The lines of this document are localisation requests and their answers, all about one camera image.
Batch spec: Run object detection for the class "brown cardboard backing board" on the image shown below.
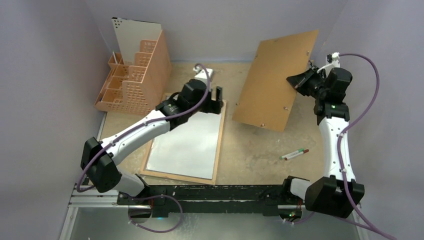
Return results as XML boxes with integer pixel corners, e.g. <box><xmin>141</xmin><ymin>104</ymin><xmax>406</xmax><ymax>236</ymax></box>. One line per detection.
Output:
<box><xmin>232</xmin><ymin>29</ymin><xmax>319</xmax><ymax>132</ymax></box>

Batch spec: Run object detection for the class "printed photo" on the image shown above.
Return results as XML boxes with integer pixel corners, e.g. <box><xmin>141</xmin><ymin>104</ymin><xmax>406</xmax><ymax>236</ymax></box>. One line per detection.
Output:
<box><xmin>146</xmin><ymin>99</ymin><xmax>226</xmax><ymax>181</ymax></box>

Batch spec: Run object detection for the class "white wooden picture frame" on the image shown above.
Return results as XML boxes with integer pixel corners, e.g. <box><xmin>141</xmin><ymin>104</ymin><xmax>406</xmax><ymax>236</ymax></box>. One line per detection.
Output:
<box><xmin>139</xmin><ymin>92</ymin><xmax>228</xmax><ymax>186</ymax></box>

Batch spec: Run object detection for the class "orange plastic file organizer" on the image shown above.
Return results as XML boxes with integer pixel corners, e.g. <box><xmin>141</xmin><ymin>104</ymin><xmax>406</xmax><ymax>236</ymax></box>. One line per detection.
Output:
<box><xmin>94</xmin><ymin>31</ymin><xmax>172</xmax><ymax>116</ymax></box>

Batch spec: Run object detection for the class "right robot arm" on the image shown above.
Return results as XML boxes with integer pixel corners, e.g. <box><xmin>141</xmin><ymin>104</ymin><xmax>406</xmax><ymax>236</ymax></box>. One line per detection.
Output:
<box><xmin>280</xmin><ymin>67</ymin><xmax>365</xmax><ymax>219</ymax></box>

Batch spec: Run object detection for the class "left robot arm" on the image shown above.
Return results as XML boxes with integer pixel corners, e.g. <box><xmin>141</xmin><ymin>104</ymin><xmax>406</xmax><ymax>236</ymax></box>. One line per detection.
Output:
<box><xmin>76</xmin><ymin>79</ymin><xmax>224</xmax><ymax>205</ymax></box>

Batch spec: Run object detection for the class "green capped marker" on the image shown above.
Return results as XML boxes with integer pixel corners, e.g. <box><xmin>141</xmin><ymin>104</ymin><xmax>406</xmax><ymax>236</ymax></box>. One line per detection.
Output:
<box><xmin>279</xmin><ymin>148</ymin><xmax>305</xmax><ymax>161</ymax></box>

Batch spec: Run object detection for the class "red capped marker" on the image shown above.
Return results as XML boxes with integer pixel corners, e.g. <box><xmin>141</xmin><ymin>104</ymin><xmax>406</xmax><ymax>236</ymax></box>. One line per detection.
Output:
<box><xmin>283</xmin><ymin>149</ymin><xmax>309</xmax><ymax>161</ymax></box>

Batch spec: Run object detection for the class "beige perforated folder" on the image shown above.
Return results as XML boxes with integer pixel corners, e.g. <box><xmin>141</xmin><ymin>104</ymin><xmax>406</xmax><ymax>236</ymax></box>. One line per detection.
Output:
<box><xmin>111</xmin><ymin>17</ymin><xmax>162</xmax><ymax>65</ymax></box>

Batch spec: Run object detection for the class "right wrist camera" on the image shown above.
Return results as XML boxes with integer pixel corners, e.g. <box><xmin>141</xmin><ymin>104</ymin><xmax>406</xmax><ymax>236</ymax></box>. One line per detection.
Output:
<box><xmin>316</xmin><ymin>52</ymin><xmax>341</xmax><ymax>74</ymax></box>

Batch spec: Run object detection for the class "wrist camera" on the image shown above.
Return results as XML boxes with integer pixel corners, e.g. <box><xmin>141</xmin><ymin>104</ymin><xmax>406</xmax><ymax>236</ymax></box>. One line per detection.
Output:
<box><xmin>316</xmin><ymin>52</ymin><xmax>341</xmax><ymax>74</ymax></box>
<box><xmin>192</xmin><ymin>66</ymin><xmax>215</xmax><ymax>82</ymax></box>

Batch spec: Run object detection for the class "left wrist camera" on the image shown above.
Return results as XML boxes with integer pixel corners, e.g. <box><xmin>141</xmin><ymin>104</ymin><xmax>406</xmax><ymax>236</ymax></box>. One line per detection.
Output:
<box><xmin>192</xmin><ymin>66</ymin><xmax>215</xmax><ymax>82</ymax></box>

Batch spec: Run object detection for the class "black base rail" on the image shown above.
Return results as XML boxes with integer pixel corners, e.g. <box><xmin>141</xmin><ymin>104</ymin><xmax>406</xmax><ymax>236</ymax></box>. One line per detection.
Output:
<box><xmin>117</xmin><ymin>178</ymin><xmax>304</xmax><ymax>218</ymax></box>

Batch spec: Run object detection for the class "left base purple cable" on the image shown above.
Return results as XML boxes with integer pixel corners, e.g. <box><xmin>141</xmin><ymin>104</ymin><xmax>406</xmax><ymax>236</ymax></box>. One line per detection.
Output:
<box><xmin>127</xmin><ymin>193</ymin><xmax>185</xmax><ymax>233</ymax></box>

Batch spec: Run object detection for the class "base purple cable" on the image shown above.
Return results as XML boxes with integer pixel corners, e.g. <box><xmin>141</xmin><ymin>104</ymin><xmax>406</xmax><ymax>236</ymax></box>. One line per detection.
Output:
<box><xmin>127</xmin><ymin>193</ymin><xmax>185</xmax><ymax>233</ymax></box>
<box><xmin>283</xmin><ymin>210</ymin><xmax>316</xmax><ymax>226</ymax></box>

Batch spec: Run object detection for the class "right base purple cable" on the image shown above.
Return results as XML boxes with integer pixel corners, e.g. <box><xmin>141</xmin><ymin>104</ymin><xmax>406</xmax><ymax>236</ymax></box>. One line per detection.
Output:
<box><xmin>283</xmin><ymin>210</ymin><xmax>316</xmax><ymax>226</ymax></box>

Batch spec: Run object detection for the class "aluminium table frame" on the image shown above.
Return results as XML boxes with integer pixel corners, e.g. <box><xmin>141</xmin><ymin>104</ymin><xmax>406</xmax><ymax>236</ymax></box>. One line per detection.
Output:
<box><xmin>57</xmin><ymin>60</ymin><xmax>369</xmax><ymax>240</ymax></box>

